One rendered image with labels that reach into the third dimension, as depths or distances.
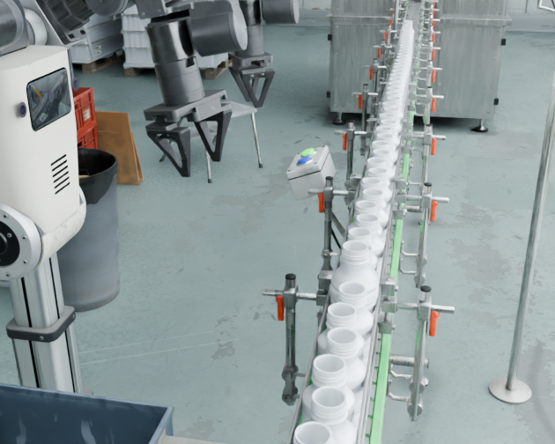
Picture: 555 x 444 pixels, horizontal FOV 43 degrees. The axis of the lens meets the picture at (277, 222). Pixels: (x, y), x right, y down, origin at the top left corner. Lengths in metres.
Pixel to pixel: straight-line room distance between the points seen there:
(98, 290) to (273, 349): 0.85
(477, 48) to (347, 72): 1.01
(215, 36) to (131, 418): 0.58
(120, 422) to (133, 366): 1.72
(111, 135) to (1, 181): 3.30
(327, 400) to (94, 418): 0.49
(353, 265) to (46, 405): 0.53
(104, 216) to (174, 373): 0.76
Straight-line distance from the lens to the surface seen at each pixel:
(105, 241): 3.16
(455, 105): 5.82
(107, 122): 4.53
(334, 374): 0.79
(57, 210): 1.35
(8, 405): 1.23
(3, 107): 1.23
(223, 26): 0.91
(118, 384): 2.79
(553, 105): 2.34
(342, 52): 5.77
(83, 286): 3.20
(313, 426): 0.72
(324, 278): 1.07
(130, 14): 7.81
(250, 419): 2.56
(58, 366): 1.52
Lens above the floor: 1.63
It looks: 24 degrees down
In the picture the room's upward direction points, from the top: straight up
